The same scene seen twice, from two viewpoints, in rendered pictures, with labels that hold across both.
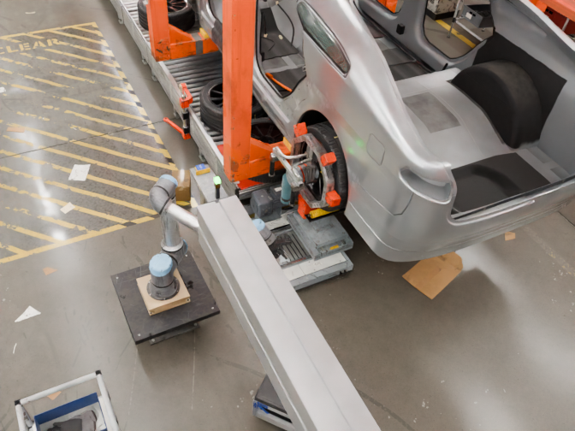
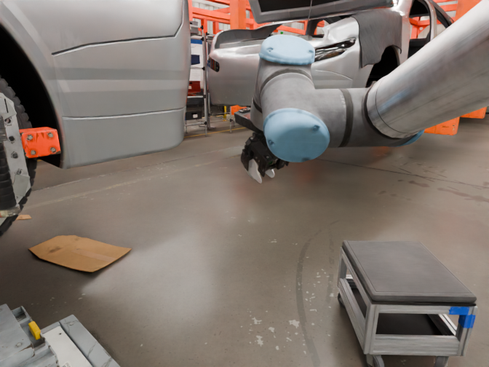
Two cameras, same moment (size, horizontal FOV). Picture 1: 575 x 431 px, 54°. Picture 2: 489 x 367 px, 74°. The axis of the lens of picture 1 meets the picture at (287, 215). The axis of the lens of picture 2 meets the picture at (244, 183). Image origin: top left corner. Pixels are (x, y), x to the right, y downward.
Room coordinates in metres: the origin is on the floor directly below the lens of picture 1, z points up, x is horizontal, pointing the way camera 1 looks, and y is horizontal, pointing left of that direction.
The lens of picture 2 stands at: (2.59, 0.72, 1.01)
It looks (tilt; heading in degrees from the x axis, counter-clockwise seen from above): 18 degrees down; 253
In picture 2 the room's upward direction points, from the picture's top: straight up
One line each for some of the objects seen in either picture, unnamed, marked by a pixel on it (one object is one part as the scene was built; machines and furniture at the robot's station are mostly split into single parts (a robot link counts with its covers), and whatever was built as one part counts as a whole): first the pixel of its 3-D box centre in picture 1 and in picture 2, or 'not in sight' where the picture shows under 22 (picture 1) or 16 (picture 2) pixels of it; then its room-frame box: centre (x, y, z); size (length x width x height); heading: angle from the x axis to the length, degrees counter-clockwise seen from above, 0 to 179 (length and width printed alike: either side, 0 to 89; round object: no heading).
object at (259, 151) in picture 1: (275, 148); not in sight; (3.56, 0.16, 0.69); 0.52 x 0.17 x 0.35; 121
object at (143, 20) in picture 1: (166, 12); not in sight; (6.25, 1.69, 0.39); 0.66 x 0.66 x 0.24
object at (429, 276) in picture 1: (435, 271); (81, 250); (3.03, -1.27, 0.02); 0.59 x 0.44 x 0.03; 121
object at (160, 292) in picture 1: (163, 282); not in sight; (2.31, 0.80, 0.42); 0.19 x 0.19 x 0.10
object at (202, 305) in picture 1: (165, 304); not in sight; (2.31, 0.80, 0.15); 0.60 x 0.60 x 0.30; 32
